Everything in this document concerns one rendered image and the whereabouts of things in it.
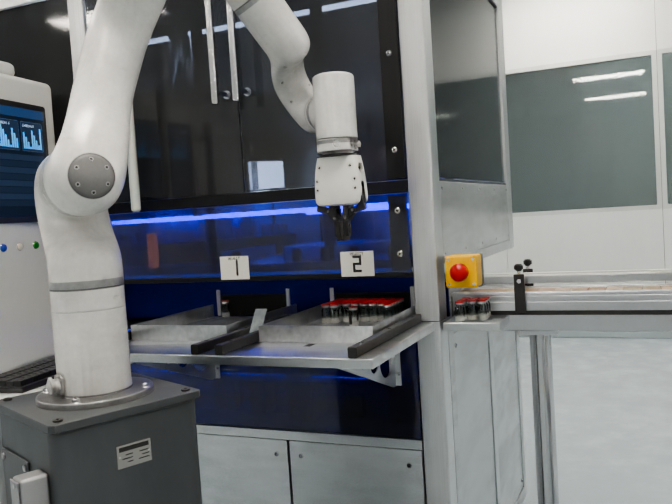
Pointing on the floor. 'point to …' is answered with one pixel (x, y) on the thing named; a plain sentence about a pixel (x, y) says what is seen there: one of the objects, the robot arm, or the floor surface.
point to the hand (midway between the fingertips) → (343, 230)
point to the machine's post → (427, 248)
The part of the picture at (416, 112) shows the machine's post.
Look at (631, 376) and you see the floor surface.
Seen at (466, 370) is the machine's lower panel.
